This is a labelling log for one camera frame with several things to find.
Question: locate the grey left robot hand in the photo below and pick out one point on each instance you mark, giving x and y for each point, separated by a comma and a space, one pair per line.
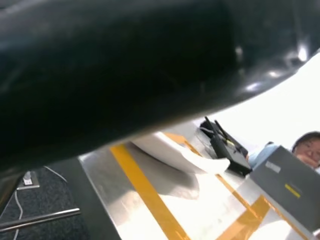
100, 66

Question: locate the yellow tape on workbench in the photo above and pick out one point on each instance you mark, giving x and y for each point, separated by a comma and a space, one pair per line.
145, 192

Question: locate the steel workbench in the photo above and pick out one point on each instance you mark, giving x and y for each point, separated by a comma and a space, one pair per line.
212, 212

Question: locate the floor outlet plate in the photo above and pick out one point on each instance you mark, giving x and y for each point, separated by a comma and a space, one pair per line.
27, 181

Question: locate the black remote controller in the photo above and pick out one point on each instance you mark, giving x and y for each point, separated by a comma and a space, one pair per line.
229, 155

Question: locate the person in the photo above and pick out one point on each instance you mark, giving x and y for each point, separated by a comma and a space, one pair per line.
260, 155

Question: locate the grey laptop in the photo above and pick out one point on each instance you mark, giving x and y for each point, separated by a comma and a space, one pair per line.
287, 185

